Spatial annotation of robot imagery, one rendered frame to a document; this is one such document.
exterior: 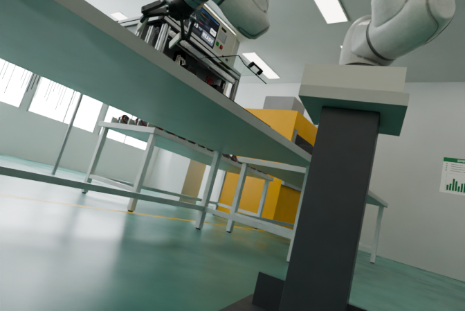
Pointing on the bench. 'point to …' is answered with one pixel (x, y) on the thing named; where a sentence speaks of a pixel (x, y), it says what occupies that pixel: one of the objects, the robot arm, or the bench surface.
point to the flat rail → (203, 58)
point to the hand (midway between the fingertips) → (156, 35)
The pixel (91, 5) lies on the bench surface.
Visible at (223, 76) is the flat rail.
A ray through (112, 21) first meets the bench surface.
